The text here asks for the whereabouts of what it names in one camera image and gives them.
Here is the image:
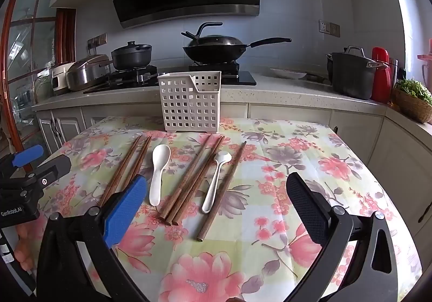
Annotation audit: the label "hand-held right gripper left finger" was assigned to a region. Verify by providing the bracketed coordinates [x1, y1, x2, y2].
[36, 175, 149, 302]

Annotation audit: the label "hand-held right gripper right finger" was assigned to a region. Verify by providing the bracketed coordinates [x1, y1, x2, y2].
[286, 173, 399, 302]

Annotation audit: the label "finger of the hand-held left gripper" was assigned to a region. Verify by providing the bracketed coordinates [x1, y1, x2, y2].
[12, 145, 45, 168]
[33, 154, 72, 185]

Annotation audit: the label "brown wooden chopstick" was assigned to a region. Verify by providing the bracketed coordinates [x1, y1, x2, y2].
[125, 136, 152, 189]
[172, 150, 218, 226]
[157, 133, 212, 220]
[100, 135, 143, 208]
[165, 135, 225, 225]
[197, 141, 248, 242]

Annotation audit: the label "large white spoon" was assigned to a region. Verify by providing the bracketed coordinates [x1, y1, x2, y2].
[149, 145, 171, 207]

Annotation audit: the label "small white spoon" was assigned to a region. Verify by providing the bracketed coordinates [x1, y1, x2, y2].
[201, 151, 233, 214]

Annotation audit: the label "white perforated utensil basket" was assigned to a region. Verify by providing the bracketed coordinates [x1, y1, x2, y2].
[157, 71, 222, 133]

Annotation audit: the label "person's left hand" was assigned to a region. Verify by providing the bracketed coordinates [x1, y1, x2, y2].
[15, 220, 40, 273]

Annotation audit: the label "floral tablecloth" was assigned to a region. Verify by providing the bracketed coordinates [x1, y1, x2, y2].
[20, 116, 422, 302]

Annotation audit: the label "white rice cooker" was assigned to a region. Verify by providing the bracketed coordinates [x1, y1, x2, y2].
[50, 62, 76, 96]

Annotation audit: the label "silver rice cooker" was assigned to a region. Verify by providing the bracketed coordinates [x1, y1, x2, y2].
[66, 54, 113, 92]

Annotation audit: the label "speckled kitchen countertop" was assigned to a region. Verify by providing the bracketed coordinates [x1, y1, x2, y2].
[31, 67, 432, 134]

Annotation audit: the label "wooden framed glass door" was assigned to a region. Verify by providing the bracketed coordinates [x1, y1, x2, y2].
[0, 0, 77, 156]

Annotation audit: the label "shallow plate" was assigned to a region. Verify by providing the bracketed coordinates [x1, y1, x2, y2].
[270, 67, 308, 80]

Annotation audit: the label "black cooking pot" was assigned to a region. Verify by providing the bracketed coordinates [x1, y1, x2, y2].
[111, 47, 153, 71]

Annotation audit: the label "stainless steel pot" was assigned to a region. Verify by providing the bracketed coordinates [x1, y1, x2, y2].
[326, 46, 389, 100]

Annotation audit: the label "black glass gas stove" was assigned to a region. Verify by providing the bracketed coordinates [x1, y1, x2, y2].
[83, 63, 258, 95]

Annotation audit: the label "black pot lid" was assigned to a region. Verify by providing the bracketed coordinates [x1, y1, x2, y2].
[111, 41, 152, 53]

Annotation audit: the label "wicker basket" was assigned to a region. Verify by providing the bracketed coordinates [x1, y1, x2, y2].
[392, 89, 432, 124]

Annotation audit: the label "red thermos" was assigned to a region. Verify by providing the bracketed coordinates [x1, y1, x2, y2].
[371, 47, 392, 103]

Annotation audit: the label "metal bottle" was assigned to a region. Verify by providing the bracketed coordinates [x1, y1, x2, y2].
[390, 58, 399, 90]

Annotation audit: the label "green leafy vegetables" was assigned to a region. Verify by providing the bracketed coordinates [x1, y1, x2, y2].
[395, 78, 432, 104]

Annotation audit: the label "black wok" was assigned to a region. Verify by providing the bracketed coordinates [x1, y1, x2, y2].
[183, 37, 292, 64]

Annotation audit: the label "pink plastic object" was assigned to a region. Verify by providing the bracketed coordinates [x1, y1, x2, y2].
[417, 53, 432, 87]

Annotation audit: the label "wall socket plate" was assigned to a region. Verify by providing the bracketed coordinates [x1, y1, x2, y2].
[319, 20, 342, 38]
[87, 33, 108, 48]

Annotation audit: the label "wok lid with black handle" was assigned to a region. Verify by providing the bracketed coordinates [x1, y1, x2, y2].
[181, 22, 244, 49]

